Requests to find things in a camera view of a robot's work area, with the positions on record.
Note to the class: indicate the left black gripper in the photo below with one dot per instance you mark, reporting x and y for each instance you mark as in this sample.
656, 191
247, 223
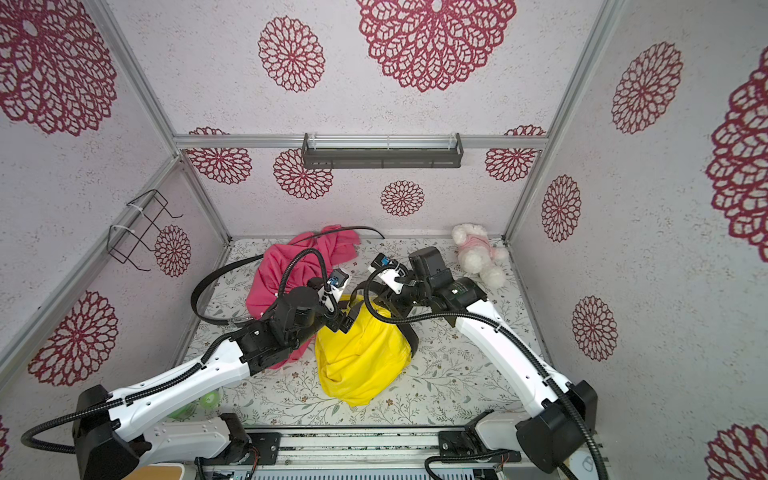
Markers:
338, 321

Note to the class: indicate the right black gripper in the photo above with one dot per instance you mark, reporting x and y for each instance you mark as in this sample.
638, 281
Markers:
382, 300

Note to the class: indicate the pink trousers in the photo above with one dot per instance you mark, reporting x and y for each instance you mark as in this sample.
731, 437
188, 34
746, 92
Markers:
336, 248

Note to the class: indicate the yellow garment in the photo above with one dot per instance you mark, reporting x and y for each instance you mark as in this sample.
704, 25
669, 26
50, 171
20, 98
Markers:
357, 366

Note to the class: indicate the black leather belt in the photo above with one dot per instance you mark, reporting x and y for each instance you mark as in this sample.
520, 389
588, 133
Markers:
212, 278

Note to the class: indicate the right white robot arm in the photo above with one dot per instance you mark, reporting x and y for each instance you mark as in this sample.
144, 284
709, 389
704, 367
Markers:
561, 414

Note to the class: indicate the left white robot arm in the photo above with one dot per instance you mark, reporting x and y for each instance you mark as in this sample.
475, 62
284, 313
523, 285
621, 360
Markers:
133, 431

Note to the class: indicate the white pink plush toy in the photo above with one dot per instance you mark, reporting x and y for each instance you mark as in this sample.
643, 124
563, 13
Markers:
477, 255

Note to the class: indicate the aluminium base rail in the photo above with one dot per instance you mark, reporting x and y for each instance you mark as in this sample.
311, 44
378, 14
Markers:
371, 453

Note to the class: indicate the black wall shelf rail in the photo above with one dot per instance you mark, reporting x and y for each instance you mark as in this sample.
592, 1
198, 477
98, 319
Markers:
385, 152

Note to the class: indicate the black wire wall rack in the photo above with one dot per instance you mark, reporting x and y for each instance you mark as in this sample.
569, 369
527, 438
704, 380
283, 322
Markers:
150, 236

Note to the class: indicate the wooden board white frame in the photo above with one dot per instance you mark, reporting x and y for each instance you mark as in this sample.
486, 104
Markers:
158, 472

